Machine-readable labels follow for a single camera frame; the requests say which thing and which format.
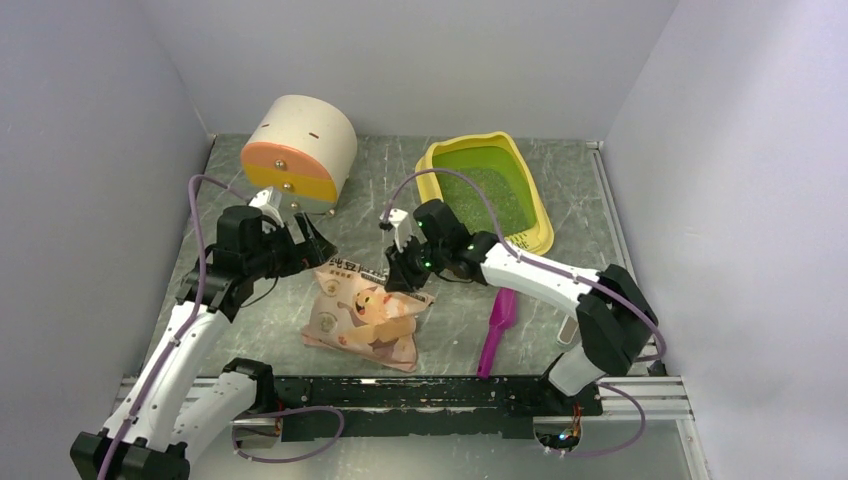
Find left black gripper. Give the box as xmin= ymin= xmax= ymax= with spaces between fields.
xmin=245 ymin=211 xmax=337 ymax=280

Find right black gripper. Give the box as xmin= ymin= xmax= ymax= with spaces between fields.
xmin=385 ymin=234 xmax=449 ymax=294

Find pink cat litter bag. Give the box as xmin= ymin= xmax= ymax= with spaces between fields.
xmin=301 ymin=257 xmax=434 ymax=372

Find white orange cylindrical bin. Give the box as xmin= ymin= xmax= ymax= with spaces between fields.
xmin=240 ymin=94 xmax=358 ymax=214

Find yellow green litter box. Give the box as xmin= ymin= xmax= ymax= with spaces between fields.
xmin=415 ymin=131 xmax=555 ymax=255

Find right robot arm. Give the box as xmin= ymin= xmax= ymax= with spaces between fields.
xmin=379 ymin=200 xmax=658 ymax=414

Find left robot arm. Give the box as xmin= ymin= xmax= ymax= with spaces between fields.
xmin=70 ymin=205 xmax=338 ymax=479

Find magenta plastic scoop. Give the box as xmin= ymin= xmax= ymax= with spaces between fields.
xmin=476 ymin=288 xmax=517 ymax=379

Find small white grey clip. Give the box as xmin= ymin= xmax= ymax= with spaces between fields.
xmin=555 ymin=315 xmax=579 ymax=347

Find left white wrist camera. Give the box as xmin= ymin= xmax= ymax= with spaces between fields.
xmin=248 ymin=187 xmax=290 ymax=226

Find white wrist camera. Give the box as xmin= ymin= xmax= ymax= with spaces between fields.
xmin=248 ymin=187 xmax=290 ymax=226
xmin=379 ymin=207 xmax=413 ymax=253

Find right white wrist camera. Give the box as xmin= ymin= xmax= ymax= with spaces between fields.
xmin=379 ymin=207 xmax=413 ymax=253

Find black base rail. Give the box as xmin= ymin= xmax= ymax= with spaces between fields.
xmin=239 ymin=367 xmax=603 ymax=442

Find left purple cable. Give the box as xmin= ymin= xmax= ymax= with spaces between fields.
xmin=95 ymin=174 xmax=253 ymax=480

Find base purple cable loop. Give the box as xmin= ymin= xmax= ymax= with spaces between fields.
xmin=231 ymin=407 xmax=345 ymax=464

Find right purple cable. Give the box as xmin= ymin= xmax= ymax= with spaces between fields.
xmin=378 ymin=167 xmax=667 ymax=460

